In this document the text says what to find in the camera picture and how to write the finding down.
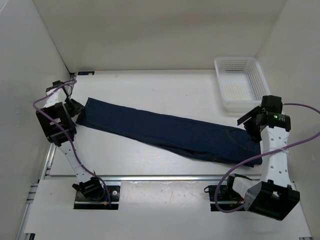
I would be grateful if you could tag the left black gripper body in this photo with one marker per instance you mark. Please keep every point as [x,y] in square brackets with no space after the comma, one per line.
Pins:
[67,101]

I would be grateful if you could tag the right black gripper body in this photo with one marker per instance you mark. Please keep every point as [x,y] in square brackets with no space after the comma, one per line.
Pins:
[253,129]

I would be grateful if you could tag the dark blue denim trousers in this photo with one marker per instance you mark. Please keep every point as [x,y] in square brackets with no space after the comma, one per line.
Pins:
[190,138]

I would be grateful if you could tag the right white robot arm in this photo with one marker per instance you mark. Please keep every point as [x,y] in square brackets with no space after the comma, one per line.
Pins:
[273,195]

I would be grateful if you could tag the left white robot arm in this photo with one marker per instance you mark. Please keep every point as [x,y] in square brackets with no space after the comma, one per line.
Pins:
[55,113]

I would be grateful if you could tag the white perforated plastic basket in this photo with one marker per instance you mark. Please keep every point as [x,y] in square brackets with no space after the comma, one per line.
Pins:
[241,82]

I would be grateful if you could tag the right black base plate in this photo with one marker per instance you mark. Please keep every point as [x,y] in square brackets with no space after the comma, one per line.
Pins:
[226,199]

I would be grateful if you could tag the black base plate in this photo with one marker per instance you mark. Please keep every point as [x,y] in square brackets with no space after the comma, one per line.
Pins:
[103,201]
[226,199]

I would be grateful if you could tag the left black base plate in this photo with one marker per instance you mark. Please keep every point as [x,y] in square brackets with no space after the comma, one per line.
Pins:
[103,201]

